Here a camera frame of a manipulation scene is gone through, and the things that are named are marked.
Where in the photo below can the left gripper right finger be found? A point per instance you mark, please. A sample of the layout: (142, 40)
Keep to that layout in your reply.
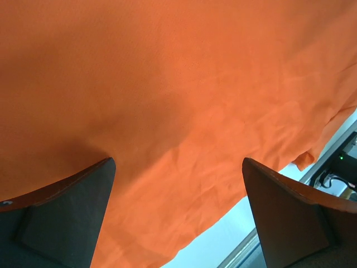
(298, 225)

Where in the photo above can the orange t shirt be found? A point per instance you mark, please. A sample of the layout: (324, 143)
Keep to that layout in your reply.
(178, 93)

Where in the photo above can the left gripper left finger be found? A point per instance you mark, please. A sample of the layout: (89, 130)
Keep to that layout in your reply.
(57, 225)

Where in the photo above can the aluminium mounting rail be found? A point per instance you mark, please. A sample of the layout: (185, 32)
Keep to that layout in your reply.
(247, 254)

